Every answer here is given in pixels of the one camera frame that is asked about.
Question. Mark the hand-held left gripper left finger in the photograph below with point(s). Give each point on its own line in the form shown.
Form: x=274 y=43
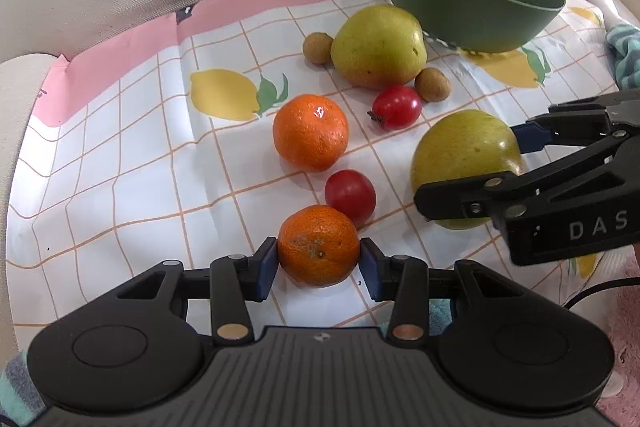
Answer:
x=267 y=268

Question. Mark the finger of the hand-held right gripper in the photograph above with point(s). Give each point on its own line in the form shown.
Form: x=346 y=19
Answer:
x=450 y=199
x=532 y=137

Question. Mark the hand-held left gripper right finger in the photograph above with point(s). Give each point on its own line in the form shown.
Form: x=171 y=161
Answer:
x=370 y=269

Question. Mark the yellow-green pear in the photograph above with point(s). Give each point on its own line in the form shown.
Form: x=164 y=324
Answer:
x=460 y=147
x=377 y=47

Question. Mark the mandarin orange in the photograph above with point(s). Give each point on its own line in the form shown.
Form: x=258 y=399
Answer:
x=310 y=132
x=319 y=244

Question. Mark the red cherry tomato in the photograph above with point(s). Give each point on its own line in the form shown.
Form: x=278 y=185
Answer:
x=395 y=107
x=350 y=197

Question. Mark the brown kiwi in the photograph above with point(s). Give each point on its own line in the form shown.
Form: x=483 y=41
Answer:
x=318 y=48
x=432 y=84

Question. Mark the striped teal towel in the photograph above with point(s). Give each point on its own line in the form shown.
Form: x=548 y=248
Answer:
x=625 y=57

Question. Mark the pink fluffy blanket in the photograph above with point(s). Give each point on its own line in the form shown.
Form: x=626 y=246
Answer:
x=625 y=347

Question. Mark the lemon-print checked mat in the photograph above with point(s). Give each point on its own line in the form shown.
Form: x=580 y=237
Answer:
x=125 y=182

